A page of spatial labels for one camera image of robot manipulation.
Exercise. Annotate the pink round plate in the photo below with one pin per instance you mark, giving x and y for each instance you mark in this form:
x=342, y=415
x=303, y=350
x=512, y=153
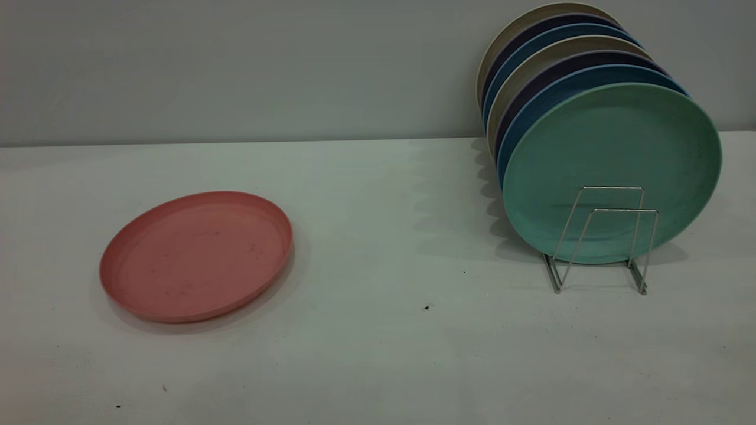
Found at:
x=195, y=260

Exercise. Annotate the blue round plate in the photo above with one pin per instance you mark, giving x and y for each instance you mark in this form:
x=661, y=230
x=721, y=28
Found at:
x=528, y=46
x=567, y=82

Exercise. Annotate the beige round plate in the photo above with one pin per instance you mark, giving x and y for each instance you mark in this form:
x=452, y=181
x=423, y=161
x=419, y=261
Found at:
x=540, y=57
x=512, y=26

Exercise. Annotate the purple round plate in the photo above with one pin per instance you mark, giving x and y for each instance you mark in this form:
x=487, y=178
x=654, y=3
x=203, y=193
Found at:
x=520, y=36
x=555, y=69

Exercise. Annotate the green round plate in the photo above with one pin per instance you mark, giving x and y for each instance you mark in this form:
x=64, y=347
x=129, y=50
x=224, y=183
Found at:
x=614, y=147

